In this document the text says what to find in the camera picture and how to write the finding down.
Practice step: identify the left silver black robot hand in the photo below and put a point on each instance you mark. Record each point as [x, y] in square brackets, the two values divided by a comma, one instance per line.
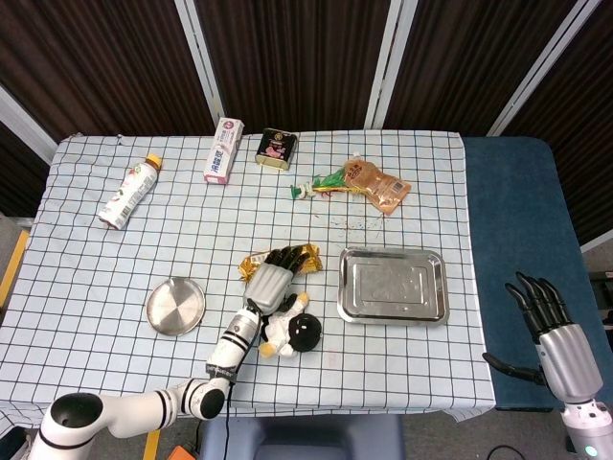
[270, 287]

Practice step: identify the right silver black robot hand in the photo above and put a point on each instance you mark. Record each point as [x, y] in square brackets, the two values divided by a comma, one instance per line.
[570, 364]

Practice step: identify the gold foil snack package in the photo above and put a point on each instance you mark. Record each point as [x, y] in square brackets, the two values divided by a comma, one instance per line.
[311, 261]

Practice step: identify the plush toy black white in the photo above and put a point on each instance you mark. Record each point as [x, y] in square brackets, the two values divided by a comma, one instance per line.
[301, 333]

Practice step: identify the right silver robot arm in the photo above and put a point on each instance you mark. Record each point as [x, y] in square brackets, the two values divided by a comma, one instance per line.
[591, 426]

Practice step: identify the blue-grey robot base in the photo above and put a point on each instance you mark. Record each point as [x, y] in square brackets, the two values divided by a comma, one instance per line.
[311, 438]

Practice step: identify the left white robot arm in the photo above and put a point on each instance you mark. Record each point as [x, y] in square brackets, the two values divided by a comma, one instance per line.
[230, 350]

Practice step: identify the round steel plate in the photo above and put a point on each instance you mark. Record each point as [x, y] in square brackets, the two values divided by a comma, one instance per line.
[176, 306]

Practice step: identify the rectangular steel tray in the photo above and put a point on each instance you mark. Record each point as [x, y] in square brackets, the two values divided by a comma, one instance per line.
[392, 287]

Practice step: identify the black meat tin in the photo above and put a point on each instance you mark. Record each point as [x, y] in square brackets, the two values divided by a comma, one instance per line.
[275, 148]

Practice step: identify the pink white toothpaste box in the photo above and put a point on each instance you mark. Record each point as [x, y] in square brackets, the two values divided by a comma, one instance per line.
[222, 153]

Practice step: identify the brown snack pouch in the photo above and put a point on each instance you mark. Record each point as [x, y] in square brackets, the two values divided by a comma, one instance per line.
[383, 187]

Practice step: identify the blue padded table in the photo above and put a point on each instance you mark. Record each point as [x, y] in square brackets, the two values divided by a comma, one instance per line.
[517, 215]

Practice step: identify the white-labelled yellow-capped drink bottle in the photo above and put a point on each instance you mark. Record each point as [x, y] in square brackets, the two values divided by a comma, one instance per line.
[128, 191]

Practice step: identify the checkered white tablecloth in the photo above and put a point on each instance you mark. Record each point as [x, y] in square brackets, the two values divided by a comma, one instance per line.
[96, 287]

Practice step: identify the orange floor object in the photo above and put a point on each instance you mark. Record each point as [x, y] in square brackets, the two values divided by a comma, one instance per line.
[182, 454]

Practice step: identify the brown partition panel white frame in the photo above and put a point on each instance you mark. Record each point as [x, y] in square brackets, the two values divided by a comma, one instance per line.
[584, 144]
[16, 163]
[297, 57]
[110, 62]
[469, 62]

